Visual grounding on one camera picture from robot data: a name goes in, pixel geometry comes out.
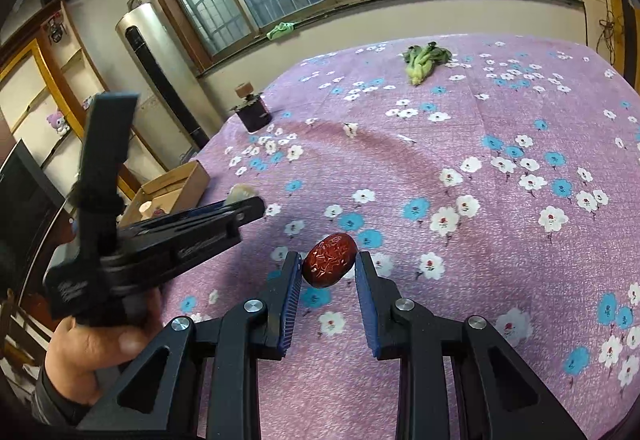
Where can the beige potato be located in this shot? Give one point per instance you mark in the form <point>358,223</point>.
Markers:
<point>241,192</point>

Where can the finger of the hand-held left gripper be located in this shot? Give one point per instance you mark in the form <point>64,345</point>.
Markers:
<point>225,215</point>

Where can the tower air conditioner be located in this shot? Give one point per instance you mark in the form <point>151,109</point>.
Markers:
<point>160,69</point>

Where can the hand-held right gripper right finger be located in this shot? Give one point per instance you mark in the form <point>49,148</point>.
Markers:
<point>367,315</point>

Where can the wooden wall shelf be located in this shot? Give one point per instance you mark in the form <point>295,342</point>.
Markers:
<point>59,84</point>

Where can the purple floral blanket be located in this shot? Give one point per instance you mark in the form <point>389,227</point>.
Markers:
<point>450,144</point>

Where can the green cloth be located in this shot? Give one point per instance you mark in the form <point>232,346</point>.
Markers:
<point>280,30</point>

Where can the small black gadget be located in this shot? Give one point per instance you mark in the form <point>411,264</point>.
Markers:
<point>56,30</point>

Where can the person's left hand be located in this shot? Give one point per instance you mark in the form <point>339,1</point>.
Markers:
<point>90,350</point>

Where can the person's left forearm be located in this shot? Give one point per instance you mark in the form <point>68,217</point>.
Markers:
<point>55,400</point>

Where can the green bok choy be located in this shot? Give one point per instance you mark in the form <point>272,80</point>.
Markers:
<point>422,62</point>

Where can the purple plush toy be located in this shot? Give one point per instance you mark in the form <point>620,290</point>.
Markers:
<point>57,122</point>

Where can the black box device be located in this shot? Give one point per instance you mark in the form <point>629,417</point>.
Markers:
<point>255,117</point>

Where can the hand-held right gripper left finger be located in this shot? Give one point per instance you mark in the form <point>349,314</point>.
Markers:
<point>292,310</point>

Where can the red date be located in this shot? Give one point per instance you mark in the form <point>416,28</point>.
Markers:
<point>330,260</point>
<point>159,212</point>

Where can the black television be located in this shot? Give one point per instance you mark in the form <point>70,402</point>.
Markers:
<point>25,220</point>

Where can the small wooden block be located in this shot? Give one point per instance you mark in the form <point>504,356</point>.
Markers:
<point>245,90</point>

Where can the cardboard box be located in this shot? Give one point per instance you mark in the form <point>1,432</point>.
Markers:
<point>185,182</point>

